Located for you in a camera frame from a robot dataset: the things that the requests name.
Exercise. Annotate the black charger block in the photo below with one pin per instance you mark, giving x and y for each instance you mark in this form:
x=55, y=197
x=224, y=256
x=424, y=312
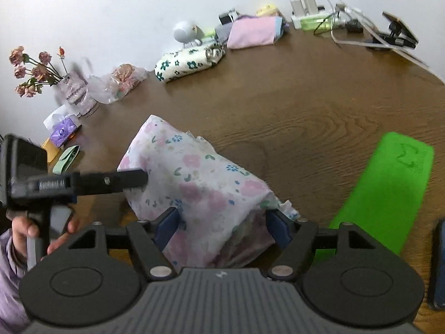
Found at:
x=227, y=17

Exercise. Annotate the pink folded cloth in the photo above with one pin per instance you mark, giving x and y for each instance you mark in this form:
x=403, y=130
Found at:
x=253, y=33

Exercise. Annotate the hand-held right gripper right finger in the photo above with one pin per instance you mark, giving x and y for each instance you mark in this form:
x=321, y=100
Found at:
x=278, y=229

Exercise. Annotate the grey printed tin box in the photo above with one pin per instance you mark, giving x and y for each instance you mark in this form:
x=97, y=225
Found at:
x=223, y=32

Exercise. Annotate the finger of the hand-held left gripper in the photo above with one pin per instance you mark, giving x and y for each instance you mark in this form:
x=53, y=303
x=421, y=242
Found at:
x=111, y=181

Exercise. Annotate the yellow packet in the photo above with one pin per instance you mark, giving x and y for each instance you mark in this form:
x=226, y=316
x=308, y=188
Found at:
x=50, y=151

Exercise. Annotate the person's left hand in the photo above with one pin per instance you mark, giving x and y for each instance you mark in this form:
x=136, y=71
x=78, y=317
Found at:
x=21, y=229

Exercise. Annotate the pink floral garment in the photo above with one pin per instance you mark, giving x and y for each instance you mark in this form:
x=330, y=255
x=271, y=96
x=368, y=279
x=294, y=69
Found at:
x=194, y=181

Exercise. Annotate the clear plastic snack bag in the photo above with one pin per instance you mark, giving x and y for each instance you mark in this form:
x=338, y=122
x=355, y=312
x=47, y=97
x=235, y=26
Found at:
x=118, y=81

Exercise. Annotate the bright green pad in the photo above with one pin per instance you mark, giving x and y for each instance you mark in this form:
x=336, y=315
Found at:
x=382, y=188

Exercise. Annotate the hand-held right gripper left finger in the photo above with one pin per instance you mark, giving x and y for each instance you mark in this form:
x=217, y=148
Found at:
x=166, y=229

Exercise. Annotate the white round speaker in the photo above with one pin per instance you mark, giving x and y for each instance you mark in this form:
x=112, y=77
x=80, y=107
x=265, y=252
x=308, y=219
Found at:
x=184, y=32

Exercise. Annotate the purple tissue pack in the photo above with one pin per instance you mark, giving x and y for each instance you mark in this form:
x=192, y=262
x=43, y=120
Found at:
x=62, y=130

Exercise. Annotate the cream floral folded cloth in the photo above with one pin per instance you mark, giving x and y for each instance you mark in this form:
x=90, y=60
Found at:
x=187, y=62

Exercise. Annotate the dark blue phone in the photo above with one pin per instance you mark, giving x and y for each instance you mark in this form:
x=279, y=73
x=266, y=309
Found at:
x=438, y=268

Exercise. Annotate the yellow small item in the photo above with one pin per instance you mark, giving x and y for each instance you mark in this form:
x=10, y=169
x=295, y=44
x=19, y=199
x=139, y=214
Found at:
x=268, y=9

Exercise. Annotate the dried flower bouquet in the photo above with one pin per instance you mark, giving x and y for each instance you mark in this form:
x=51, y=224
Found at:
x=31, y=73

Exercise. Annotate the pale green pouch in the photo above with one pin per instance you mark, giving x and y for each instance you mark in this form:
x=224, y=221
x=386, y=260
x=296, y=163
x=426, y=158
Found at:
x=66, y=160

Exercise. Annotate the white power strip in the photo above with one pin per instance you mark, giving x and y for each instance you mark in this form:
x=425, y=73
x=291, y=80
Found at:
x=295, y=22

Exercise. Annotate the black plug adapter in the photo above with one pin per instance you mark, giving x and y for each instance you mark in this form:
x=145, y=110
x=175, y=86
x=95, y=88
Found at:
x=354, y=26

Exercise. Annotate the small green item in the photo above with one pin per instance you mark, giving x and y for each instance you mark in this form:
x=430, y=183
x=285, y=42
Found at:
x=209, y=34

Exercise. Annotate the person's left forearm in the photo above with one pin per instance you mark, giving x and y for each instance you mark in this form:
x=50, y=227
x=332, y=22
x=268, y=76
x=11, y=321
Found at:
x=8, y=285

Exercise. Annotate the black phone holder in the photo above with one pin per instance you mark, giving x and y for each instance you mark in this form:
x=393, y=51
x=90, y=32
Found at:
x=396, y=31

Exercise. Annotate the knitted cover vase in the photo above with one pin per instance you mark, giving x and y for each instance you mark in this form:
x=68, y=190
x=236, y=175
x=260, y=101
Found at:
x=74, y=92

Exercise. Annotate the white charger plug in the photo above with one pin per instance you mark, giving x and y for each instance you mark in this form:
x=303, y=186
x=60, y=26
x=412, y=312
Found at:
x=298, y=7
x=311, y=5

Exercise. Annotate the white plug adapter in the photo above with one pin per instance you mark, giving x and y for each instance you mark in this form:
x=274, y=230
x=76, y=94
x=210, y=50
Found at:
x=340, y=14

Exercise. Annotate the green packet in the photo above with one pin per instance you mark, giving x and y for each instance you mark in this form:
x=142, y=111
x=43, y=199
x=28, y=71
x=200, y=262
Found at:
x=316, y=24

